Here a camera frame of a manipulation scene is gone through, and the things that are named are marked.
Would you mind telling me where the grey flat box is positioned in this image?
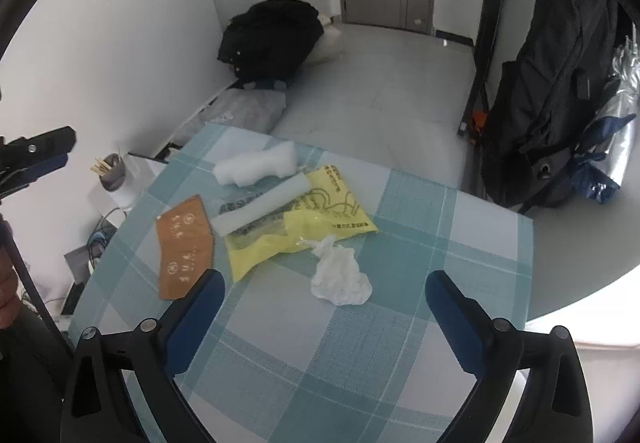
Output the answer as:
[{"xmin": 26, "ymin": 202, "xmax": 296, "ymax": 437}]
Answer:
[{"xmin": 64, "ymin": 245, "xmax": 96, "ymax": 284}]

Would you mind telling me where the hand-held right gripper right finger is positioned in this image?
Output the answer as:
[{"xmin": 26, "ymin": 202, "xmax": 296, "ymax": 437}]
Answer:
[{"xmin": 425, "ymin": 270, "xmax": 596, "ymax": 443}]

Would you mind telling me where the grey cup with wooden sticks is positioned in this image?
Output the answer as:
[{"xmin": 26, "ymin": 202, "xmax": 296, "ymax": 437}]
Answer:
[{"xmin": 90, "ymin": 143, "xmax": 126, "ymax": 191}]

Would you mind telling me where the silver folded umbrella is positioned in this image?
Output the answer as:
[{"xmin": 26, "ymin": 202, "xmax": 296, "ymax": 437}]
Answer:
[{"xmin": 572, "ymin": 35, "xmax": 640, "ymax": 204}]

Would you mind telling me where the black thin rod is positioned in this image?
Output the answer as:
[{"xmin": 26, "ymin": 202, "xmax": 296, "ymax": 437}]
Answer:
[{"xmin": 0, "ymin": 213, "xmax": 73, "ymax": 354}]

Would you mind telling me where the black backpack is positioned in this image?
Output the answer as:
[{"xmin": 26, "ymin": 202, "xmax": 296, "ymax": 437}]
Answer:
[{"xmin": 480, "ymin": 0, "xmax": 623, "ymax": 214}]

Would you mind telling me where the white tissue roll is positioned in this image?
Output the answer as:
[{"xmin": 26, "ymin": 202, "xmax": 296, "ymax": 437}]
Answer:
[{"xmin": 213, "ymin": 143, "xmax": 297, "ymax": 186}]

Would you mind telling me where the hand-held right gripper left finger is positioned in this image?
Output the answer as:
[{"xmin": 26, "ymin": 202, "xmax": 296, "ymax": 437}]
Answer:
[{"xmin": 60, "ymin": 268, "xmax": 226, "ymax": 443}]

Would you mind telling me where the white round container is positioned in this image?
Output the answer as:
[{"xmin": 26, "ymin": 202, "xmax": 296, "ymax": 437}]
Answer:
[{"xmin": 107, "ymin": 158, "xmax": 146, "ymax": 211}]

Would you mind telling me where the grey plastic bag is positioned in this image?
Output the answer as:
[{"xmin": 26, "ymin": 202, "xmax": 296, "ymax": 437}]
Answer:
[{"xmin": 172, "ymin": 88, "xmax": 288, "ymax": 148}]

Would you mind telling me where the yellow clear bread wrapper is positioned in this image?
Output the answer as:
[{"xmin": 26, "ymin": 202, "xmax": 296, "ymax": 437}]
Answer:
[{"xmin": 215, "ymin": 164, "xmax": 378, "ymax": 281}]

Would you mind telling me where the blue checked tablecloth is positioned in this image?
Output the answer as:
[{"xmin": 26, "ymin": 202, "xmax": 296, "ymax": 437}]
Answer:
[{"xmin": 70, "ymin": 122, "xmax": 535, "ymax": 443}]

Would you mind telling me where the white cloth bag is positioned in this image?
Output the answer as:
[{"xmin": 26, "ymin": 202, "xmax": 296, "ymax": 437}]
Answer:
[{"xmin": 305, "ymin": 15, "xmax": 346, "ymax": 66}]

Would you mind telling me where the brown paper packet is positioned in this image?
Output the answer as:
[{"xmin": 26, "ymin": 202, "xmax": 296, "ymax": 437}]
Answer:
[
  {"xmin": 157, "ymin": 238, "xmax": 216, "ymax": 301},
  {"xmin": 155, "ymin": 195, "xmax": 215, "ymax": 249}
]

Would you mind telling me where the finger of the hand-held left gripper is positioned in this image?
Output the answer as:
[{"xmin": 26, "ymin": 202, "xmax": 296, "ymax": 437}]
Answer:
[
  {"xmin": 0, "ymin": 152, "xmax": 68, "ymax": 196},
  {"xmin": 0, "ymin": 125, "xmax": 77, "ymax": 158}
]

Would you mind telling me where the person's left hand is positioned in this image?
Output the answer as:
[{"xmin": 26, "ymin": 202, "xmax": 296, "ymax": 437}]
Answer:
[{"xmin": 0, "ymin": 263, "xmax": 22, "ymax": 330}]

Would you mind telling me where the white gauze roll package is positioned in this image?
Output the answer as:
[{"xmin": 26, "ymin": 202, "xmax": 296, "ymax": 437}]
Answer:
[{"xmin": 210, "ymin": 173, "xmax": 308, "ymax": 236}]

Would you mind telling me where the black jacket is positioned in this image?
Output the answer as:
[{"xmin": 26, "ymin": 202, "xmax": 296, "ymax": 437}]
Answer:
[{"xmin": 216, "ymin": 0, "xmax": 325, "ymax": 86}]

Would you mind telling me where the orange plastic item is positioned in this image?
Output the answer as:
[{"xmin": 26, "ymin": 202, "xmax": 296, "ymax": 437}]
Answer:
[{"xmin": 467, "ymin": 110, "xmax": 487, "ymax": 144}]

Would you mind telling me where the black cable bundle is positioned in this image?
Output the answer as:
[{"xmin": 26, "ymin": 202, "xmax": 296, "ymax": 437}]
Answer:
[{"xmin": 87, "ymin": 218, "xmax": 118, "ymax": 269}]

